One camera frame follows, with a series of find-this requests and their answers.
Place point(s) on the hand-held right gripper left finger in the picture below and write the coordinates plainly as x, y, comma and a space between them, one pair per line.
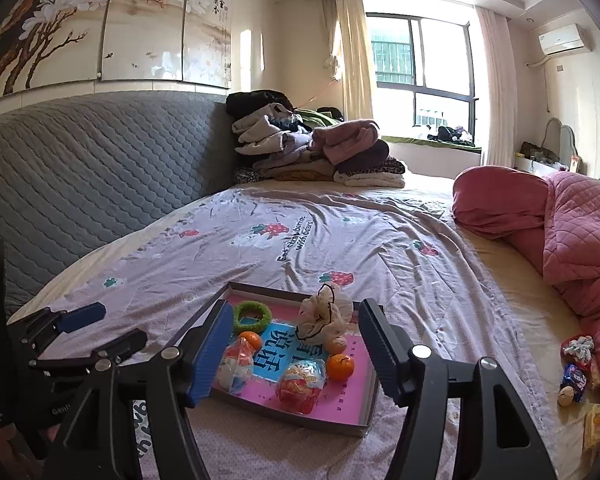
212, 355

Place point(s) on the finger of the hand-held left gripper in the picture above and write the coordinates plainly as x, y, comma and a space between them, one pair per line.
82, 317
125, 342

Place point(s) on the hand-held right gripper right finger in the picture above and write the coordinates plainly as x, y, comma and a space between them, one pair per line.
380, 355

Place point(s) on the blue white foil egg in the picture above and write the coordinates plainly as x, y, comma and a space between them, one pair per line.
235, 367

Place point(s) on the small orange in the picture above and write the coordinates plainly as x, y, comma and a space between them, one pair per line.
251, 340
340, 366

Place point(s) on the walnut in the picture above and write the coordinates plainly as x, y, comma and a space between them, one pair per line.
336, 345

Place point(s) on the cream polka dot scrunchie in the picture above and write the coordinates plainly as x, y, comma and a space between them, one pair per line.
320, 315

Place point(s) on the red and clear candy bag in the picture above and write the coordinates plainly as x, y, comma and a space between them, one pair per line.
300, 387

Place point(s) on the shallow grey cardboard tray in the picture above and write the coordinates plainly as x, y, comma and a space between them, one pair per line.
325, 424

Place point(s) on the pink and blue book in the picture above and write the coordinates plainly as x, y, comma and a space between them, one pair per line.
345, 395

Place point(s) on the grey quilted headboard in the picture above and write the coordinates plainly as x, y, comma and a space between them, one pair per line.
80, 175

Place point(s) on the cream fitted sheet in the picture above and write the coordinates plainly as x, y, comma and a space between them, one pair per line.
520, 310

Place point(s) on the small brown ball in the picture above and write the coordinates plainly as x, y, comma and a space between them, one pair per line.
566, 396

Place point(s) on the small doll toy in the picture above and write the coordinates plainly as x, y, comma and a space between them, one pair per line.
573, 376
577, 349

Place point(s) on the pile of folded clothes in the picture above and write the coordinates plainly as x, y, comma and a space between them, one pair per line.
330, 150

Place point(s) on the green window seat cushion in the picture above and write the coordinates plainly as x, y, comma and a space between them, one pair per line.
410, 142

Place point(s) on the yellow snack packet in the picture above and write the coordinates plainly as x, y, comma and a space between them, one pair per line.
592, 427

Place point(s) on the dark clothing heap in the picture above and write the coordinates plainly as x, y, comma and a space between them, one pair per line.
450, 135

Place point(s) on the pink quilt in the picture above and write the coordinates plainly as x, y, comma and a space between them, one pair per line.
570, 220

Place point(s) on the white vanity mirror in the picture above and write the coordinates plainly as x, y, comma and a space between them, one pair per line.
560, 140

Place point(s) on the cream curtain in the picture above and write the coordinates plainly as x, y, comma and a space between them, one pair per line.
352, 60
495, 90

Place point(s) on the window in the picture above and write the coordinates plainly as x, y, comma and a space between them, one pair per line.
430, 70

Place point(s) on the white air conditioner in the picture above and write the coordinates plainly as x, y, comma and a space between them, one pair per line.
565, 40

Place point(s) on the floral wall mural panels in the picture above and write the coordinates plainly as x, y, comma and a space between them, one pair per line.
80, 20

